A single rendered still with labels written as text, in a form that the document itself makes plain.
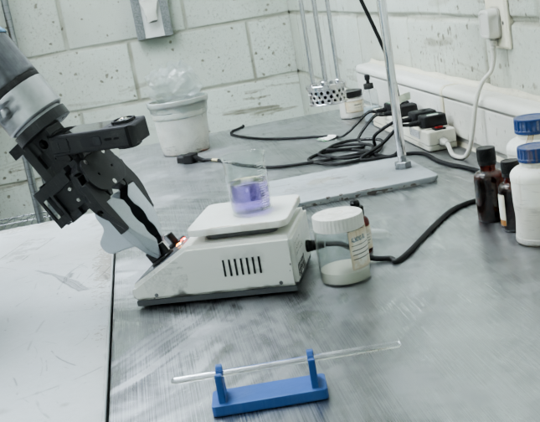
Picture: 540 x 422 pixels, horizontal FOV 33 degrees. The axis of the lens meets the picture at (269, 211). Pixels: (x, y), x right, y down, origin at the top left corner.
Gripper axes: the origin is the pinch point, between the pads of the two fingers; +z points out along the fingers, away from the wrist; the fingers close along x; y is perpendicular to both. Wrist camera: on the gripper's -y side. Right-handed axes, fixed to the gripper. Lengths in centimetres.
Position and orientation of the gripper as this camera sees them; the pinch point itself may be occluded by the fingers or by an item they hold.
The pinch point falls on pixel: (159, 243)
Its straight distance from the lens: 110.8
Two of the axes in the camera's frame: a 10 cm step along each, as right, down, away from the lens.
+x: -3.4, 3.9, -8.6
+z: 6.3, 7.7, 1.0
